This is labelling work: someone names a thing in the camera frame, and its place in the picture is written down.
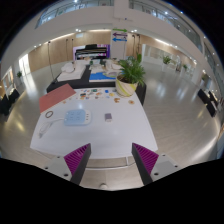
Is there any colourful sticker sheet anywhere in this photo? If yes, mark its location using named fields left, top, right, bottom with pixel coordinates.
left=78, top=88, right=105, bottom=100

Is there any white and blue power strip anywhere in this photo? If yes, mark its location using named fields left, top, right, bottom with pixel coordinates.
left=63, top=109, right=92, bottom=127

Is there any pink flat board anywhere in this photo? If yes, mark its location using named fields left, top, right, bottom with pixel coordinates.
left=38, top=83, right=78, bottom=114

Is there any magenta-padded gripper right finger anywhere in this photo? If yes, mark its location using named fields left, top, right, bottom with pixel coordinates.
left=131, top=142, right=184, bottom=186

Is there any black piano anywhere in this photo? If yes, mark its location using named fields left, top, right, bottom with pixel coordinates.
left=74, top=43, right=109, bottom=61

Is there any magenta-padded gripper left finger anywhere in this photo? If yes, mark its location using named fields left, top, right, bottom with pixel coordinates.
left=43, top=143, right=92, bottom=186

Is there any group of black chairs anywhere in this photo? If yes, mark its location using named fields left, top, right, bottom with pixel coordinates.
left=0, top=88, right=21, bottom=116
left=197, top=88, right=221, bottom=118

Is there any black display platform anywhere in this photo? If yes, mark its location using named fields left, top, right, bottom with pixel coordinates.
left=45, top=64, right=148, bottom=106

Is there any arrow direction sign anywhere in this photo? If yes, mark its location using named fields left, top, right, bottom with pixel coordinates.
left=111, top=27, right=129, bottom=43

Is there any palm plant in striped pot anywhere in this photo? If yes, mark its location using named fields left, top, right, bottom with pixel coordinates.
left=115, top=54, right=146, bottom=98

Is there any blue mat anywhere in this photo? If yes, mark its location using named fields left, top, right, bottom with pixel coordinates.
left=89, top=72, right=118, bottom=82

